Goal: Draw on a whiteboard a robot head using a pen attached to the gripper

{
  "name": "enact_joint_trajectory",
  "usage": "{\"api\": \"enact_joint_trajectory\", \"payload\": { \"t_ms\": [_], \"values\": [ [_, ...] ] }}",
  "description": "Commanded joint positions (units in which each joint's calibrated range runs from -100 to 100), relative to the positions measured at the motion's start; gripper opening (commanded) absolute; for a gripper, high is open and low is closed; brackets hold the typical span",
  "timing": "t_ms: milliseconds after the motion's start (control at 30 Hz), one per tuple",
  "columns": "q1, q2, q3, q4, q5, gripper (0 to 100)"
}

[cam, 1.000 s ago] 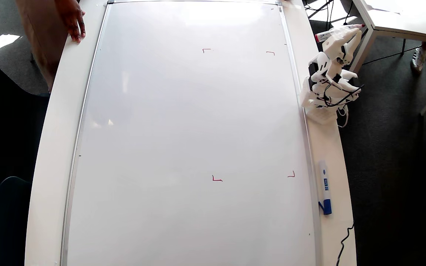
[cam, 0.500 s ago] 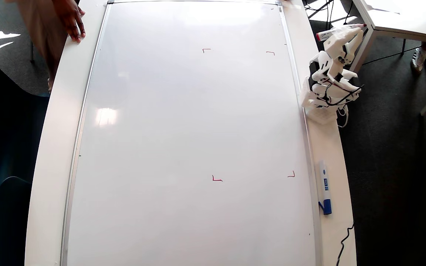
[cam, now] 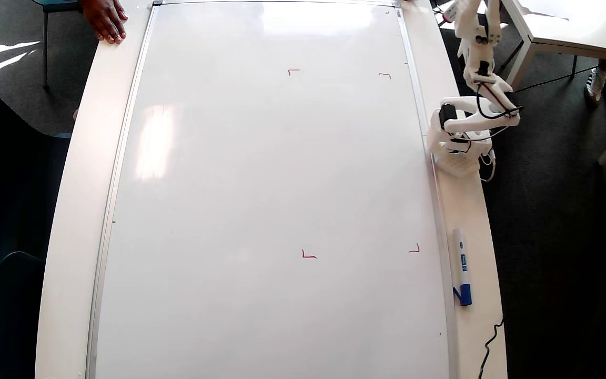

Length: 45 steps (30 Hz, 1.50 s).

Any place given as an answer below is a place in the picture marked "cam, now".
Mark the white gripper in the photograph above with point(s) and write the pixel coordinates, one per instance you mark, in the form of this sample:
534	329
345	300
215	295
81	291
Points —
475	15

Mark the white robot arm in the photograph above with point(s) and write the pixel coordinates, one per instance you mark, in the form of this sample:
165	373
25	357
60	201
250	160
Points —
466	102

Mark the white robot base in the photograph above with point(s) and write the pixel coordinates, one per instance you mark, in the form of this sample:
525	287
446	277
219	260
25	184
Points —
458	160

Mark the blue whiteboard marker pen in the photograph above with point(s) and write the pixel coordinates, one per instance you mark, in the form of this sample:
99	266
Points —
462	263

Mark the large whiteboard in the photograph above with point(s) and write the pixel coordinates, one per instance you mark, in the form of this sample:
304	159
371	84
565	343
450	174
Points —
229	210

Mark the person's bare hand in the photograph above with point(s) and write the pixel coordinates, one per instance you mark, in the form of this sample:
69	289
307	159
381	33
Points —
104	18

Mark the white paper sheet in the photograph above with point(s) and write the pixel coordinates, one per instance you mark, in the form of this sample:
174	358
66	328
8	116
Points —
545	13

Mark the white side table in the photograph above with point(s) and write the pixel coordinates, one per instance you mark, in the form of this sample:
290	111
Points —
582	29

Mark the bare lower leg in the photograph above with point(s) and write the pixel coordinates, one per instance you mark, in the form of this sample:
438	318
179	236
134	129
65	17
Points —
603	65

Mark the white black striped sneaker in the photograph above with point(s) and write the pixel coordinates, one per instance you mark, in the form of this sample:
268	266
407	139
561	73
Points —
595	85

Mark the teal chair metal legs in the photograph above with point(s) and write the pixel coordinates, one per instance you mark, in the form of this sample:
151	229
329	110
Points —
45	47

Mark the dark blue chair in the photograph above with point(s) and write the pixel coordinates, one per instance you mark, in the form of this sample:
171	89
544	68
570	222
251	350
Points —
8	173
11	316

